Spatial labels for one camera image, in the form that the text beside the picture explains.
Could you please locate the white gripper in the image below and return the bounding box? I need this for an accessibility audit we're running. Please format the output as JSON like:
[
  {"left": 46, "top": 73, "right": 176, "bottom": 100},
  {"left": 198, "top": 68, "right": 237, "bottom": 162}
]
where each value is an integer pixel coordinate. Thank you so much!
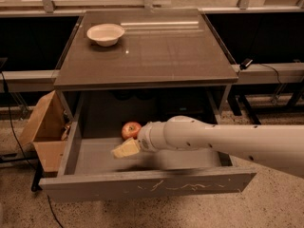
[{"left": 111, "top": 122, "right": 166, "bottom": 159}]

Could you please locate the red apple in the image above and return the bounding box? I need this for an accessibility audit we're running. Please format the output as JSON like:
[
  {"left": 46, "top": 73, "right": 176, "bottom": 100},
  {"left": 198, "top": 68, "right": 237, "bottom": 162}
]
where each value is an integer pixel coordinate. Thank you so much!
[{"left": 122, "top": 122, "right": 142, "bottom": 140}]

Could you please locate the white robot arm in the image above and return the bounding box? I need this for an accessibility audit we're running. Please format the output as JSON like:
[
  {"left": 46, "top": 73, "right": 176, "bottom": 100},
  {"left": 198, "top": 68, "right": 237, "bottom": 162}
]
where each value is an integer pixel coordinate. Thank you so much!
[{"left": 112, "top": 116, "right": 304, "bottom": 178}]

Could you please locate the open grey drawer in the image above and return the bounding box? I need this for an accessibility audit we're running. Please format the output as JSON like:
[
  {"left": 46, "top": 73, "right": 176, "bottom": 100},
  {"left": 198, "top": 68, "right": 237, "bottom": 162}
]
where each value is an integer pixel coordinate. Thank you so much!
[{"left": 39, "top": 92, "right": 257, "bottom": 203}]

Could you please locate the grey cabinet with glossy top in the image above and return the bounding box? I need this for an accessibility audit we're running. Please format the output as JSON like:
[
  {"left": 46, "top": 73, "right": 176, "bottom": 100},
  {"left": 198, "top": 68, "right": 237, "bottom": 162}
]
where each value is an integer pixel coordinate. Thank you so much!
[{"left": 55, "top": 9, "right": 237, "bottom": 123}]

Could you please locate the black bag under cabinet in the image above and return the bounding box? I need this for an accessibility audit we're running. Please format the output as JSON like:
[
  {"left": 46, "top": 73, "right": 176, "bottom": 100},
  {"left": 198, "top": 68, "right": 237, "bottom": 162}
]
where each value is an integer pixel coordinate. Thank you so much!
[{"left": 158, "top": 95, "right": 210, "bottom": 120}]

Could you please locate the brown cardboard box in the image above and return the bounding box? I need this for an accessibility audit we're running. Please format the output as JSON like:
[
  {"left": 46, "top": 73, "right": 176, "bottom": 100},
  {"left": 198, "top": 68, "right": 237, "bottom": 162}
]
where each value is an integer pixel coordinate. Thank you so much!
[{"left": 19, "top": 91, "right": 67, "bottom": 173}]

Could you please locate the black wheeled stand leg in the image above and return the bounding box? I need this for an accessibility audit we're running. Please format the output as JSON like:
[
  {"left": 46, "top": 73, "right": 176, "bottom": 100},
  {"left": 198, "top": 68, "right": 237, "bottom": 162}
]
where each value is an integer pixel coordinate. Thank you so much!
[{"left": 227, "top": 89, "right": 261, "bottom": 125}]

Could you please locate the white bowl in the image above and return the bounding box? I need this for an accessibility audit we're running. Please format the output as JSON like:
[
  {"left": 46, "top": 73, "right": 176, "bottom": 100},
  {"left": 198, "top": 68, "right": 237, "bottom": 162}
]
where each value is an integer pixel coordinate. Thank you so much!
[{"left": 86, "top": 24, "right": 125, "bottom": 47}]

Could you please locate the black adapter with cable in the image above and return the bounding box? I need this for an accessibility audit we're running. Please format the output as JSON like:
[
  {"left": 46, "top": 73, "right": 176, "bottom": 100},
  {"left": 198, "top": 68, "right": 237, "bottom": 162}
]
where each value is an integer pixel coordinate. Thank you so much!
[{"left": 238, "top": 58, "right": 283, "bottom": 84}]

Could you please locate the black floor cable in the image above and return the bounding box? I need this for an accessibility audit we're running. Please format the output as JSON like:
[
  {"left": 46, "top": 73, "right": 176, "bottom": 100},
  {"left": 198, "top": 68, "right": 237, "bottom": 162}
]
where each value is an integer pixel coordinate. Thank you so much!
[{"left": 0, "top": 71, "right": 65, "bottom": 228}]

